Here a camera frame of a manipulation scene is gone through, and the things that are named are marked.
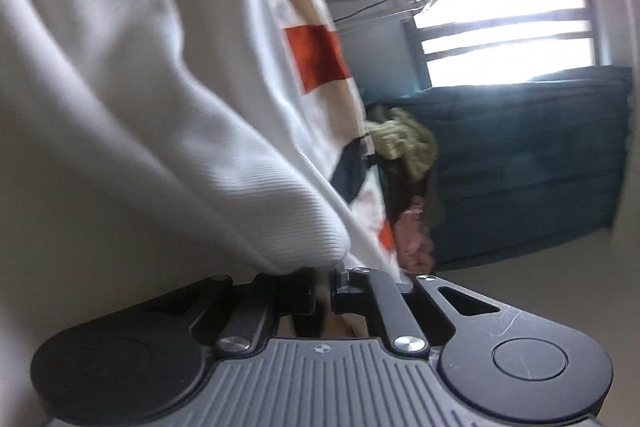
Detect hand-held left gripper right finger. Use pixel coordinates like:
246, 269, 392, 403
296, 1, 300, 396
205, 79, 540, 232
331, 267, 502, 355

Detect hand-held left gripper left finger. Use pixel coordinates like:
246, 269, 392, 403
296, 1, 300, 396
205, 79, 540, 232
125, 269, 322, 354

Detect white pants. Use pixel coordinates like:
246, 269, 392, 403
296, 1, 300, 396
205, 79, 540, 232
0, 0, 352, 410

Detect pink garment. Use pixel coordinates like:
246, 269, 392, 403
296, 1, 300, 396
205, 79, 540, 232
397, 201, 437, 272

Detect light green knitted blanket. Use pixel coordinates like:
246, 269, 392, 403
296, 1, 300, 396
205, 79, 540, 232
362, 106, 439, 180

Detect teal blue curtain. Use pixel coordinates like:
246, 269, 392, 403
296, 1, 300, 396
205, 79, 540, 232
365, 66, 634, 271

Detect striped blanket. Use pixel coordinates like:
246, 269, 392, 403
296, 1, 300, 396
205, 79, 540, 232
250, 0, 417, 284

